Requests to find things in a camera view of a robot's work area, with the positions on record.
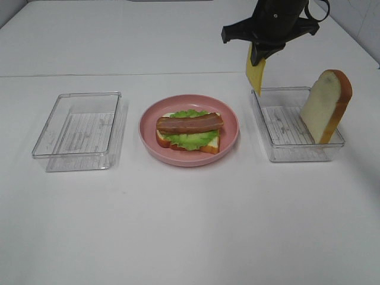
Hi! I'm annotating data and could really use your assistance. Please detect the green lettuce leaf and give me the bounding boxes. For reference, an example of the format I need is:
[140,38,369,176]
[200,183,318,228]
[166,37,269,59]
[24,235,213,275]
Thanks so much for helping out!
[156,109,220,154]

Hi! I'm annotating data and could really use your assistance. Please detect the yellow cheese slice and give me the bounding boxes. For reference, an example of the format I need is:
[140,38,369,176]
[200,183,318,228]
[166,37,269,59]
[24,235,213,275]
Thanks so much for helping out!
[246,43,266,96]

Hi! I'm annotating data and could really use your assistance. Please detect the bread slice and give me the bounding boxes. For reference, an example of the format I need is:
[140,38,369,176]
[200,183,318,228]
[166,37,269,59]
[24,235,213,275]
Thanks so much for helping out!
[156,109,224,154]
[300,69,353,144]

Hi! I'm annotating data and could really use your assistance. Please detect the clear left plastic tray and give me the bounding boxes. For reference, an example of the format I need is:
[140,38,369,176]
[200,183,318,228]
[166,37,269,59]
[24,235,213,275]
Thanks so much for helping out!
[31,91,128,172]

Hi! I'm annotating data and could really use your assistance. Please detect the clear right plastic tray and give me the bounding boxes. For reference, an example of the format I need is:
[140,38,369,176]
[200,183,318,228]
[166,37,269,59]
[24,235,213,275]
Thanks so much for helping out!
[251,87,345,163]

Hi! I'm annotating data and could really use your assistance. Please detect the pink bacon strip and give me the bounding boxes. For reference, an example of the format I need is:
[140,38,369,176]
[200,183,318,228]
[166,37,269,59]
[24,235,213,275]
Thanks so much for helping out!
[156,113,224,128]

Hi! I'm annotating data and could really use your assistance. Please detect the clear plastic tray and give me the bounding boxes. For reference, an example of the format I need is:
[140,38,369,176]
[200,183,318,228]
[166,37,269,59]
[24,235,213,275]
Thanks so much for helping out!
[31,91,128,172]
[251,87,345,163]

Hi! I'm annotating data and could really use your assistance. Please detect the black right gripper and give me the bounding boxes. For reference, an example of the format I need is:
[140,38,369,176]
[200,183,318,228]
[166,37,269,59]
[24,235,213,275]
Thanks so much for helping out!
[222,0,319,66]

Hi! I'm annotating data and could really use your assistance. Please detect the pink plate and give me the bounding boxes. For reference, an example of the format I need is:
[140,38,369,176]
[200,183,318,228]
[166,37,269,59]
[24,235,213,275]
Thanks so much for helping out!
[139,94,239,167]

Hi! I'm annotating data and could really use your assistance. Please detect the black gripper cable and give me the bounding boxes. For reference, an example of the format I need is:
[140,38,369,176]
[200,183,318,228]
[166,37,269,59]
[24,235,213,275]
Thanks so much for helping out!
[303,0,331,23]

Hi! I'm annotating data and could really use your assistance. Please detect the brown bacon strip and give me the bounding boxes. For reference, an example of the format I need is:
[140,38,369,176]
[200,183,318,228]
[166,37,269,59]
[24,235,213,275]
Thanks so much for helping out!
[157,126,221,134]

